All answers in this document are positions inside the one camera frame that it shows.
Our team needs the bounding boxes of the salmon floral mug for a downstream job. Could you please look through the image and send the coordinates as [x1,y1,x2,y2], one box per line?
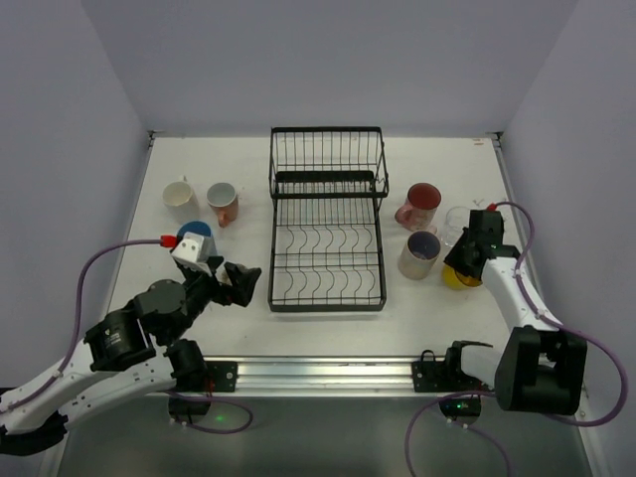
[206,182,239,228]

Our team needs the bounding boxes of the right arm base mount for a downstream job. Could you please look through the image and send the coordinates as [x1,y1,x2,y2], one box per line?
[410,342,492,424]

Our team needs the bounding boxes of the blue tumbler cup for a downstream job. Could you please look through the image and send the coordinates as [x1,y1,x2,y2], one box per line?
[177,221,213,239]

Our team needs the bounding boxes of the iridescent pink mug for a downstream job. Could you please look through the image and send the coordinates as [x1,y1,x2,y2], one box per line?
[397,231,441,280]

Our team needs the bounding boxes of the black wire dish rack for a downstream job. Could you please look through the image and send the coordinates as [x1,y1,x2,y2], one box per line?
[267,126,390,313]

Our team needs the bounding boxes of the white ceramic mug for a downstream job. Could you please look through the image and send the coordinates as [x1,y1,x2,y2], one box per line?
[162,176,200,224]

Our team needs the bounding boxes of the beige speckled cup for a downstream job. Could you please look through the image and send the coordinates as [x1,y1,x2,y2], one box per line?
[219,270,232,285]

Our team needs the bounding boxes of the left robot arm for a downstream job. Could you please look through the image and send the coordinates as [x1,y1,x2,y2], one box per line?
[1,258,261,456]

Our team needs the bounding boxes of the aluminium mounting rail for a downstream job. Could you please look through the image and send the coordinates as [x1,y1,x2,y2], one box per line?
[62,352,592,398]

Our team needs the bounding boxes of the yellow mug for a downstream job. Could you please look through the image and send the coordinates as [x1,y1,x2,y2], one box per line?
[441,264,482,291]

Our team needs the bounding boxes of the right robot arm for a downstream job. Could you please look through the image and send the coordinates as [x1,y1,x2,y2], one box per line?
[444,210,587,416]

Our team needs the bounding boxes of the clear glass cup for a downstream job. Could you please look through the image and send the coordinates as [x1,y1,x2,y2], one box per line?
[440,206,470,247]

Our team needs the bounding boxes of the pink floral mug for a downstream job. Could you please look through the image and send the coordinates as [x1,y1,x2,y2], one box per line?
[395,183,441,232]

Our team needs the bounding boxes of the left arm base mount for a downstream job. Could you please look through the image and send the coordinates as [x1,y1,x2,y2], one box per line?
[168,360,239,424]

